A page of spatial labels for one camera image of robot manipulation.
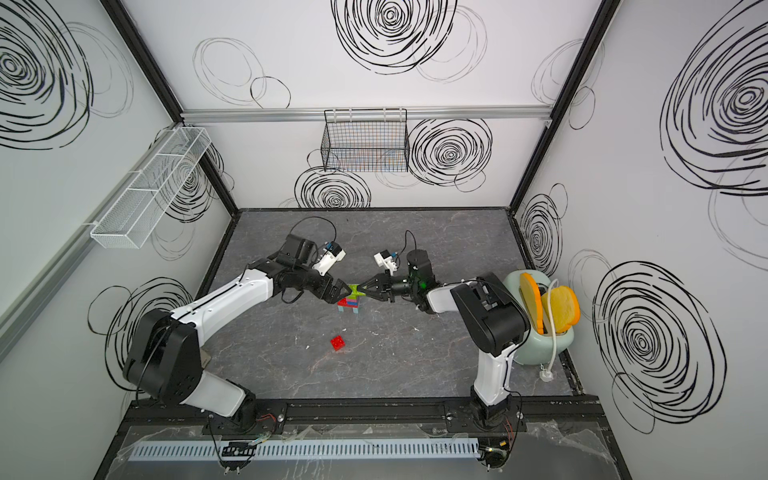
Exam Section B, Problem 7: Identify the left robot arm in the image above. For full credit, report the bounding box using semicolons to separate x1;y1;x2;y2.
123;234;352;433

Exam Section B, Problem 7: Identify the grey slotted cable duct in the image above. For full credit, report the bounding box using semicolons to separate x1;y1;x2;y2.
128;438;480;462

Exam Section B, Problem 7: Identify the white wire shelf basket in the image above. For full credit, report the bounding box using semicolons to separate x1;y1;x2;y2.
90;126;212;249

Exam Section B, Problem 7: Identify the left toast slice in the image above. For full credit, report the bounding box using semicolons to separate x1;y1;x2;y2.
520;273;544;335

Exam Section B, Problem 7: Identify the white toaster cable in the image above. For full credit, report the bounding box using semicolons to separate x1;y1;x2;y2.
538;278;560;383

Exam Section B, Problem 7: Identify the right toast slice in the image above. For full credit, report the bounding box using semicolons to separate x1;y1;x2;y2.
542;286;581;334

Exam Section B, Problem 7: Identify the long green lego brick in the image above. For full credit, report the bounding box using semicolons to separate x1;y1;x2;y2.
348;284;365;300

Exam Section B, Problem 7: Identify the black wire basket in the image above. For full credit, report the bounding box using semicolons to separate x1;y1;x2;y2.
320;108;410;173

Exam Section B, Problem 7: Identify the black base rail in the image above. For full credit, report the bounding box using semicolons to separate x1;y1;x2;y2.
118;394;605;436

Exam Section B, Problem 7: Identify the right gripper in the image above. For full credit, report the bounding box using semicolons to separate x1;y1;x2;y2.
360;272;421;304

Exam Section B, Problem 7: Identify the toast slice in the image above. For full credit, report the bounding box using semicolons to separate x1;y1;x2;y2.
520;273;544;335
542;286;581;334

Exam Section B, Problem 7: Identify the small red lego brick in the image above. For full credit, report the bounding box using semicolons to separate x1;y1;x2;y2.
330;335;345;351

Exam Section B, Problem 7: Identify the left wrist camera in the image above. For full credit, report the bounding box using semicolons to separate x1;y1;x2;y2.
312;241;346;276

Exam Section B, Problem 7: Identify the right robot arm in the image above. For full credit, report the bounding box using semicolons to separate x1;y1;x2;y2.
356;249;530;429

